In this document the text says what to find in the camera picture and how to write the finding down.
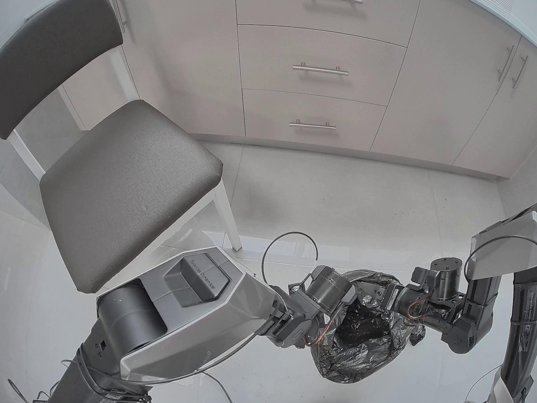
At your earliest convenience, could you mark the beige chest of drawers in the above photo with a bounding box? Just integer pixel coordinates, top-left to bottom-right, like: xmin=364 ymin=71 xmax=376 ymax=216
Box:
xmin=59 ymin=0 xmax=537 ymax=179

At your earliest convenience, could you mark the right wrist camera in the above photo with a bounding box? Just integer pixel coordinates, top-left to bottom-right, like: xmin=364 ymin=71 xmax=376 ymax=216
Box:
xmin=411 ymin=266 xmax=433 ymax=289

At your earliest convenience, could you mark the black plastic bag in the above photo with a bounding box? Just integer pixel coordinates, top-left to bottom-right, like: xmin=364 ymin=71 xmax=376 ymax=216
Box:
xmin=310 ymin=269 xmax=416 ymax=384

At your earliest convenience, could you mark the grey padded white-legged chair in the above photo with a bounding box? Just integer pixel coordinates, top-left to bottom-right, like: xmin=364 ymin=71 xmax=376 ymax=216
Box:
xmin=0 ymin=0 xmax=243 ymax=295

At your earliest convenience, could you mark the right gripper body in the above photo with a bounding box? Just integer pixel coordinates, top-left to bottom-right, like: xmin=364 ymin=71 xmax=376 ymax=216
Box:
xmin=361 ymin=282 xmax=425 ymax=320

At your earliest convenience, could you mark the thin grey cable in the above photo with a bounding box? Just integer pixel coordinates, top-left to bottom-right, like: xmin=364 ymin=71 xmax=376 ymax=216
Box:
xmin=201 ymin=372 xmax=232 ymax=403

